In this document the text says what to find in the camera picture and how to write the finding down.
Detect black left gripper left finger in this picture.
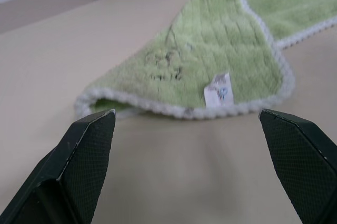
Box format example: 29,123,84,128
0,109,117,224

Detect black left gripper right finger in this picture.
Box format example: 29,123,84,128
259,108,337,224

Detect green towel with white trim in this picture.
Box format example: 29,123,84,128
75,0,337,121

